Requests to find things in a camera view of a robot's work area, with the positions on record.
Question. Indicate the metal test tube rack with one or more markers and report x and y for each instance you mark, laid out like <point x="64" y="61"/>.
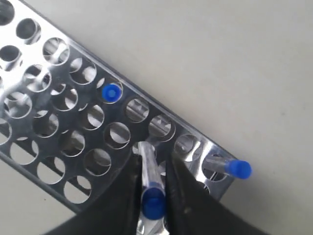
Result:
<point x="56" y="129"/>

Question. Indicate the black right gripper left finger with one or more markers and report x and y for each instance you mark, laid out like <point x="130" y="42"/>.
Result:
<point x="114" y="212"/>

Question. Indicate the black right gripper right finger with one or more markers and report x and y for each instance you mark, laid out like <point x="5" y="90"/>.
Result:
<point x="191" y="210"/>

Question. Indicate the blue capped tube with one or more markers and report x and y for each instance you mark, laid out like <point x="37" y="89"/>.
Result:
<point x="232" y="167"/>
<point x="153" y="202"/>
<point x="111" y="93"/>

